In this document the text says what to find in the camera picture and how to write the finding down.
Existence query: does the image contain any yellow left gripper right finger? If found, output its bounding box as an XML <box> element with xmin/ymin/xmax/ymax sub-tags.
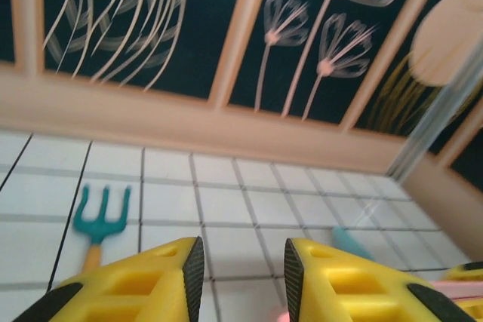
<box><xmin>283</xmin><ymin>238</ymin><xmax>480</xmax><ymax>322</ymax></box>

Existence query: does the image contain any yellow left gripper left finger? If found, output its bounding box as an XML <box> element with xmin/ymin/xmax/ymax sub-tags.
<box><xmin>13</xmin><ymin>236</ymin><xmax>205</xmax><ymax>322</ymax></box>

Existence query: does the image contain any pink paper box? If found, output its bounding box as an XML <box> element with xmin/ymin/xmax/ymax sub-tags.
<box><xmin>269</xmin><ymin>278</ymin><xmax>483</xmax><ymax>322</ymax></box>

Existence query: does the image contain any light blue plastic trowel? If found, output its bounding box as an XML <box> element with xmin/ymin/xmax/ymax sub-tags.
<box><xmin>331</xmin><ymin>226</ymin><xmax>375</xmax><ymax>262</ymax></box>

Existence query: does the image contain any teal garden fork wooden handle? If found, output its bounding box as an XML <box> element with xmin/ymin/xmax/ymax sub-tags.
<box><xmin>72</xmin><ymin>185</ymin><xmax>132</xmax><ymax>274</ymax></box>

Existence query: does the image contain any aluminium frame post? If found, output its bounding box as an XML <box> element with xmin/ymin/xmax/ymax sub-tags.
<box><xmin>388</xmin><ymin>67</ymin><xmax>483</xmax><ymax>180</ymax></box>

